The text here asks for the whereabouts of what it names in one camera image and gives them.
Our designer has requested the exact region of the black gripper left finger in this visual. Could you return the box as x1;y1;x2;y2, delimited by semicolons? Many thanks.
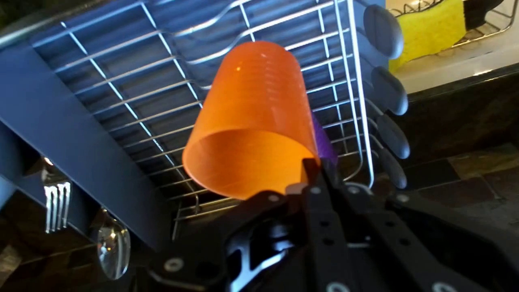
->
148;158;354;292

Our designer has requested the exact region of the yellow sponge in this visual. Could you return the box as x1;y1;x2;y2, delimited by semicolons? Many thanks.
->
388;0;467;72

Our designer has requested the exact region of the metal wire rack insert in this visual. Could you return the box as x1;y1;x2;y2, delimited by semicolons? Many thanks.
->
31;0;378;224

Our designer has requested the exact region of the wire sponge caddy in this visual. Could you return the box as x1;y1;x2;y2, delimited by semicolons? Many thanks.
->
388;0;519;46

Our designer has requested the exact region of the silver spoon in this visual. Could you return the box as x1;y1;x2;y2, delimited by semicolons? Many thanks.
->
96;210;133;283

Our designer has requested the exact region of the orange plastic cup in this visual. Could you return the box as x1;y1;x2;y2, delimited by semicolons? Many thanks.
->
182;41;321;201

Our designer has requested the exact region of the silver fork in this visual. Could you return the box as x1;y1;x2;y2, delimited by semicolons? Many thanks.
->
41;161;73;236

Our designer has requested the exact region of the purple plastic cup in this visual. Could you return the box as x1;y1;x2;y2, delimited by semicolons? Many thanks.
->
310;115;339;167

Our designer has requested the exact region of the grey plastic cup holder rail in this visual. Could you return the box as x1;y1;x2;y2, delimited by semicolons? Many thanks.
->
359;2;412;192

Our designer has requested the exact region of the black scrubber pad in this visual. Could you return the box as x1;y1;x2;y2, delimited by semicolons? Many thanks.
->
462;0;505;31

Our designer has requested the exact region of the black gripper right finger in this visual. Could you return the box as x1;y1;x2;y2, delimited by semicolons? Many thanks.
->
323;161;519;292

